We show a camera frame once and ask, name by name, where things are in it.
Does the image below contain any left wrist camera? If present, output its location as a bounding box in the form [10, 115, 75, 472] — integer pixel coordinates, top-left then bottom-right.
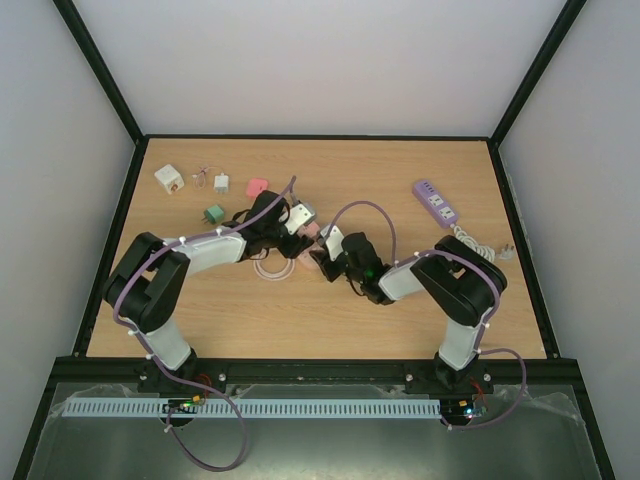
[285, 202, 317, 235]

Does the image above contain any white slotted cable duct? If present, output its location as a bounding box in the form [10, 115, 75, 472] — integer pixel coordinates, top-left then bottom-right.
[62, 398, 441, 420]

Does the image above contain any purple power strip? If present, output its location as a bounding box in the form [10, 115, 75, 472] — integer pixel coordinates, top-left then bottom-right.
[412, 179, 459, 228]

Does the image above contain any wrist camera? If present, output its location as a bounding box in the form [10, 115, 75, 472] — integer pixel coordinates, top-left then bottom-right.
[285, 202, 317, 235]
[318, 225, 344, 261]

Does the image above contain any pale pink socket cube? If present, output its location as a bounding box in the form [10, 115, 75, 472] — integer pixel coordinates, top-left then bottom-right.
[298, 222, 320, 240]

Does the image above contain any white tiger cube plug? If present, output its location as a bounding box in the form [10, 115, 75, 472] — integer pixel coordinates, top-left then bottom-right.
[154, 164, 185, 195]

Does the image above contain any white charger plug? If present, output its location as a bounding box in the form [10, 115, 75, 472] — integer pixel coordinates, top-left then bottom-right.
[213, 173, 230, 194]

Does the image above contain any pink coiled cable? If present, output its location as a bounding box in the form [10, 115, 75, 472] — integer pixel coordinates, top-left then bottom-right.
[252, 257, 295, 284]

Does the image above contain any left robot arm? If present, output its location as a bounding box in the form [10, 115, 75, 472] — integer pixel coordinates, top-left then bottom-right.
[103, 190, 316, 372]

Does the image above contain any black frame rail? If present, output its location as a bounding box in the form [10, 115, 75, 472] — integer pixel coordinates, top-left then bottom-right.
[47, 356, 583, 394]

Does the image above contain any round pink socket base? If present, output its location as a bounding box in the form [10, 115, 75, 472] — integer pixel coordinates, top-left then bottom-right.
[297, 250, 319, 270]

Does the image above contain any red pink plug adapter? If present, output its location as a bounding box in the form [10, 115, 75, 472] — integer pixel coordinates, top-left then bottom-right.
[245, 178, 269, 198]

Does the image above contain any white power strip cord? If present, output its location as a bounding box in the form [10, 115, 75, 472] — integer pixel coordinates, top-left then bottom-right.
[451, 223, 516, 262]

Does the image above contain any grey metal tray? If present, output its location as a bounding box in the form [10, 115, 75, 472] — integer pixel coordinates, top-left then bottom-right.
[28, 384, 600, 479]

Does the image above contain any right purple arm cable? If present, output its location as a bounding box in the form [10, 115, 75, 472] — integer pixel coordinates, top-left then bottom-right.
[327, 200, 527, 432]

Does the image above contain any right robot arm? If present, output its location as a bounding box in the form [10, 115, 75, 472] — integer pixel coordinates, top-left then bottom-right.
[310, 232, 508, 392]

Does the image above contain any green plug adapter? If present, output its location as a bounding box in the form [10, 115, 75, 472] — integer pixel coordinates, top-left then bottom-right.
[202, 204, 225, 225]

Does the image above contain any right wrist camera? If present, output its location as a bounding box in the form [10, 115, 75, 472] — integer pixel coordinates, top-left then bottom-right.
[318, 225, 344, 261]

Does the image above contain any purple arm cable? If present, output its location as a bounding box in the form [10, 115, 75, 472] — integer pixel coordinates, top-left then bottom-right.
[327, 200, 527, 432]
[114, 174, 249, 472]

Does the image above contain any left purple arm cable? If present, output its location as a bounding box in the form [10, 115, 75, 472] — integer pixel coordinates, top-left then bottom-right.
[114, 174, 249, 472]

